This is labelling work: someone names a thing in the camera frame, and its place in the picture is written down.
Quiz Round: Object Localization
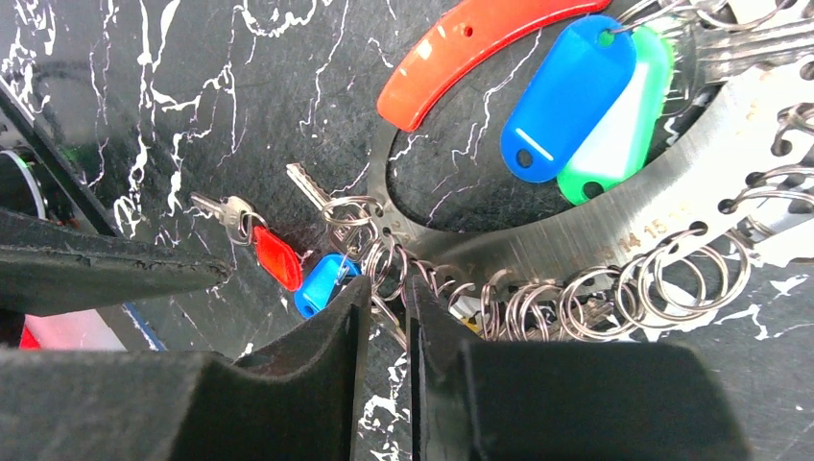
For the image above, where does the metal keyring with red handle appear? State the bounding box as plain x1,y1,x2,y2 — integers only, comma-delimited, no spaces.
321,0,814,345

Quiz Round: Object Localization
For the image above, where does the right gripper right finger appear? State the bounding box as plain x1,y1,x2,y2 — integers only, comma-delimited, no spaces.
404,276,753,460

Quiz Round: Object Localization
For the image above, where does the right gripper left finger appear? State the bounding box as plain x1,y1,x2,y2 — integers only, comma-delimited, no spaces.
1,276,371,460

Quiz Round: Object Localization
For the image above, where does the key with blue tag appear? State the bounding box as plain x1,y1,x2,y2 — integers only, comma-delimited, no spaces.
286,163,361,319

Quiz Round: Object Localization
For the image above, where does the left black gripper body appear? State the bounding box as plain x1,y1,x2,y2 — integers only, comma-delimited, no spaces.
0,76,122,352

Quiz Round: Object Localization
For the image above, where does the key with red tag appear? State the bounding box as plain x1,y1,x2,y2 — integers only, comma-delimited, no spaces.
190,192,303,292

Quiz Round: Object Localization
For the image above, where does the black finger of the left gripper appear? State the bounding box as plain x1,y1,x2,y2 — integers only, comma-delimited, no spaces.
1,209,230,317

